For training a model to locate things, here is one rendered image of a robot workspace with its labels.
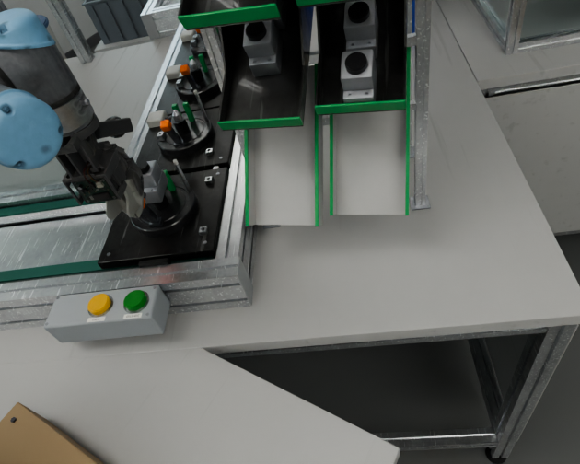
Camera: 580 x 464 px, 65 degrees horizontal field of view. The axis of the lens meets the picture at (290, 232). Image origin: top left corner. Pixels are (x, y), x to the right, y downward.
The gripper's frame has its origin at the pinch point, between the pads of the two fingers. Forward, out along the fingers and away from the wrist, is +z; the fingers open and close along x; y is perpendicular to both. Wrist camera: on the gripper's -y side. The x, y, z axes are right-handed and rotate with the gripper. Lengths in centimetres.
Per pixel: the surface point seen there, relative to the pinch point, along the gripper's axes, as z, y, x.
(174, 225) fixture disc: 7.8, -2.5, 3.8
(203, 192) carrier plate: 9.5, -12.8, 7.7
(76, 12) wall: 75, -360, -188
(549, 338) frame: 30, 17, 70
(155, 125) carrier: 9.0, -41.5, -9.9
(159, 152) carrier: 9.5, -29.9, -6.2
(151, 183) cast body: 0.0, -6.6, 1.5
